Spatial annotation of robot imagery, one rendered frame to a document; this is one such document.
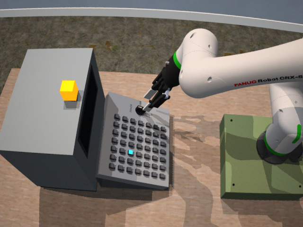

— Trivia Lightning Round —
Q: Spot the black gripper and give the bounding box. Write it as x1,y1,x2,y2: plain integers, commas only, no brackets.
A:
143,67,179,112

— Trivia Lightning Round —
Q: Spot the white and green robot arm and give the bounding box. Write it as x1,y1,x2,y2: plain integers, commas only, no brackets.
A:
166,28,303,165

